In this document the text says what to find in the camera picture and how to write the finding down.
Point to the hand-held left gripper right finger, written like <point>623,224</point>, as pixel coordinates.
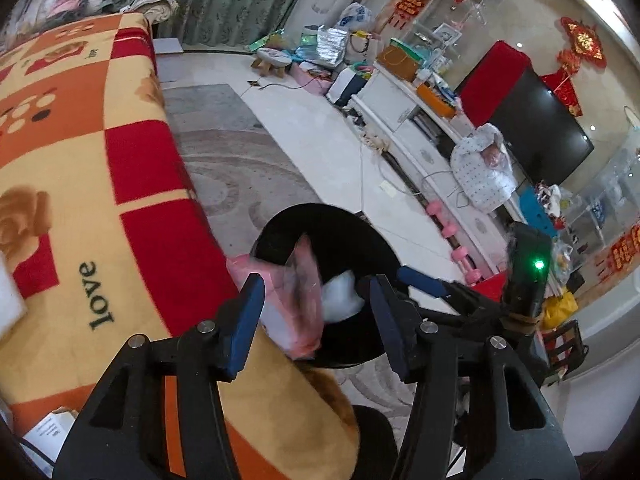
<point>390,325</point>

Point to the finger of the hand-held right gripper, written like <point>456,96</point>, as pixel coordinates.
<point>422,281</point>

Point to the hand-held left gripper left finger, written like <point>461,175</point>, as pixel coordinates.
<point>245,320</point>

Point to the white tissue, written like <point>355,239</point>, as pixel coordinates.
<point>340,295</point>

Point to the pink plastic bag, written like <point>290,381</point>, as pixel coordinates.
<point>305,310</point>

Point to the black round trash bin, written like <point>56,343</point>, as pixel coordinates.
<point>340,240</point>

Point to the pink dumbbell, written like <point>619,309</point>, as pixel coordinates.
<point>442,220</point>
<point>467,265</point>

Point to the yellow plastic bag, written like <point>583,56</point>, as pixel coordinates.
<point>560,310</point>

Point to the blue board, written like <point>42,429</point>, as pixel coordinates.
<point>537,212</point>

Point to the red gold paper decoration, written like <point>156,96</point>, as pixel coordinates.
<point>622,255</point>

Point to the yellow paper note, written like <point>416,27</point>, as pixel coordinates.
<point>387,187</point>

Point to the white dotted plastic bag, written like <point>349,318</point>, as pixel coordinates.
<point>480,175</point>

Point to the black flat television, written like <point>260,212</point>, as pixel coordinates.
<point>545,130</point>

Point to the white power strip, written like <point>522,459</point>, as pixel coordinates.
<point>375,141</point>

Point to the grey patterned rug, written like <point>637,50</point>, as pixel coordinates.
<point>220,160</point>

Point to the white TV cabinet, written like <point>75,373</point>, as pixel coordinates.
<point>400,110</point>

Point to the orange box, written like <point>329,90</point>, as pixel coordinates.
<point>435,100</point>

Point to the red cloth cover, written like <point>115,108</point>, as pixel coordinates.
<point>495,70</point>

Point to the white and navy bag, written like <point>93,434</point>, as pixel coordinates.
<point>347,87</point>

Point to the printed orange red blanket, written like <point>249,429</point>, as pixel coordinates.
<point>100,160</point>

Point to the brown paper gift bag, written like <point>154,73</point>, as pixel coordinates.
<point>397,60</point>

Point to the white cardboard box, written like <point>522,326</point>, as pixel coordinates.
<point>50,435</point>

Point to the pink flat box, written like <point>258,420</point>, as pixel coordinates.
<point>312,80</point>

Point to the silver foil bag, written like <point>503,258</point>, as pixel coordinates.
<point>332,45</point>

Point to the small wooden stool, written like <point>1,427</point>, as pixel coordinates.
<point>272,60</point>

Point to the clear acrylic shelf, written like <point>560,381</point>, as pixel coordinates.
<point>450,15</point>

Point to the red hanging ornaments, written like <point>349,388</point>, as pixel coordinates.
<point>405,10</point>

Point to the white blue plastic bag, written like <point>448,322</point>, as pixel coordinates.
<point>355,17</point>

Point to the green packet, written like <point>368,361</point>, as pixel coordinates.
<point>270,40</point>

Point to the white square box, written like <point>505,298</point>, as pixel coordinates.
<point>167,46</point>

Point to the green patterned curtain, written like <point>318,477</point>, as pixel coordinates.
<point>225,5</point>

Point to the cream carved sofa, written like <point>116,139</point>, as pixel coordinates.
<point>150,7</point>

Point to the floral frilled pillow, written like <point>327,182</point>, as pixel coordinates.
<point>60,2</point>

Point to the red knot wall decoration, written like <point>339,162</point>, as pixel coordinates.
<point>582,42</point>

